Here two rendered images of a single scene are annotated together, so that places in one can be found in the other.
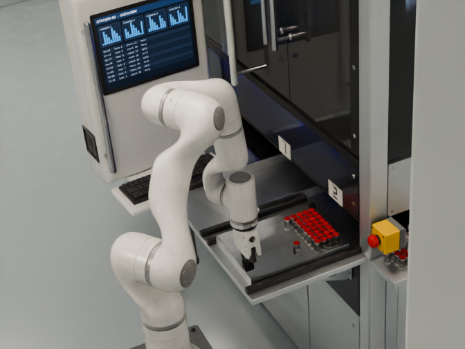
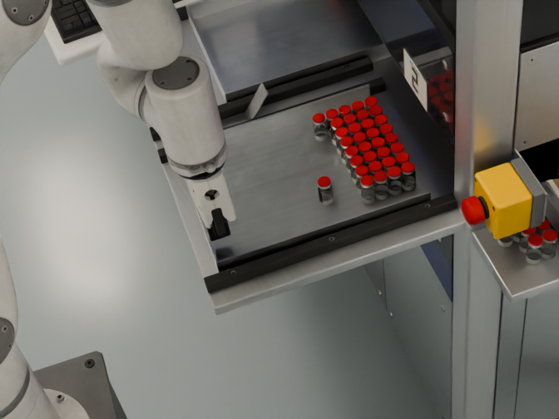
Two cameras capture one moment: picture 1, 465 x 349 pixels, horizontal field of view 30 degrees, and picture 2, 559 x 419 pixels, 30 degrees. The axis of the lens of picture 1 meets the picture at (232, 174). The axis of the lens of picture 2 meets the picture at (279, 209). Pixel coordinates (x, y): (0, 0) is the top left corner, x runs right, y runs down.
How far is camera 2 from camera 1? 1.26 m
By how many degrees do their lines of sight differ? 20
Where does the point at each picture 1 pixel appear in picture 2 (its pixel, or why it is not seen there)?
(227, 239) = not seen: hidden behind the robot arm
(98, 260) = (85, 80)
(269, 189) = (305, 36)
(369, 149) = (474, 23)
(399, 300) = not seen: hidden behind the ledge
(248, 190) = (190, 105)
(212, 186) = (122, 85)
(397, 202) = (538, 125)
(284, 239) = (309, 160)
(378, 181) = (496, 88)
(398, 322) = (526, 317)
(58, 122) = not seen: outside the picture
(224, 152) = (114, 34)
